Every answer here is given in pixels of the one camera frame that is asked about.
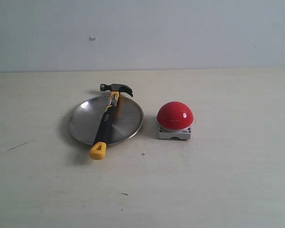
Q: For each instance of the yellow black claw hammer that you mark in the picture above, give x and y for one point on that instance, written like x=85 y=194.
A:
x=104 y=132

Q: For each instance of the red dome push button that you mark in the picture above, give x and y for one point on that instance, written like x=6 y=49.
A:
x=175 y=120

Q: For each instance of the round metal plate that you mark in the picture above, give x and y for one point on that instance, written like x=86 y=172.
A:
x=85 y=119

